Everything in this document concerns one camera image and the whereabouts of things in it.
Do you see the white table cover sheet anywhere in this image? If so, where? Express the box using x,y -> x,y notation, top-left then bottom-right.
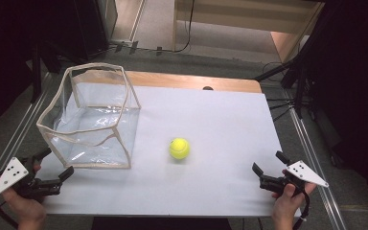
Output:
35,81 -> 302,219

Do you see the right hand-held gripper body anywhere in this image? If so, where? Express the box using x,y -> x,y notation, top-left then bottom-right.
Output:
259,160 -> 330,196

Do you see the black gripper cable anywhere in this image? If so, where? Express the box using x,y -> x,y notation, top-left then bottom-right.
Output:
298,189 -> 311,222

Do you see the black metal stand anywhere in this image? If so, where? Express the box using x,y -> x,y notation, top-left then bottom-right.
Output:
253,44 -> 325,124
28,39 -> 63,104

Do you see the aluminium floor rail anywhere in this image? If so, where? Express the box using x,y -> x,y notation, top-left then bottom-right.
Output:
0,71 -> 55,219
286,92 -> 349,230

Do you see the person's left hand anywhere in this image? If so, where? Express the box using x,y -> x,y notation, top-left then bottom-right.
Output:
0,186 -> 48,230

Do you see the clear plastic storage bag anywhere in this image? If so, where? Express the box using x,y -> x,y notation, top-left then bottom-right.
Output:
35,61 -> 142,170

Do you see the person's right hand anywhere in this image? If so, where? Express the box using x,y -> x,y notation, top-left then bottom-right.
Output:
270,182 -> 318,230

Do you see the black cabinet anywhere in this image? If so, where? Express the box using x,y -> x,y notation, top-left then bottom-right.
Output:
71,0 -> 119,63

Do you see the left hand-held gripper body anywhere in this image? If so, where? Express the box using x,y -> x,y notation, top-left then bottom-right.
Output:
0,155 -> 62,199

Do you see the person's dark clothing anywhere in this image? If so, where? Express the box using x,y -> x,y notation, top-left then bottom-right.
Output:
90,217 -> 234,230

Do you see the yellow tennis ball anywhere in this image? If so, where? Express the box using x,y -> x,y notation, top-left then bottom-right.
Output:
168,137 -> 192,161

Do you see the light wooden furniture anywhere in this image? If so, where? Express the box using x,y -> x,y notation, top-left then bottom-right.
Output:
172,0 -> 326,64

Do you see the black hanging cable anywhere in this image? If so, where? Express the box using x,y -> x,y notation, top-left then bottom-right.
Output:
108,0 -> 196,55

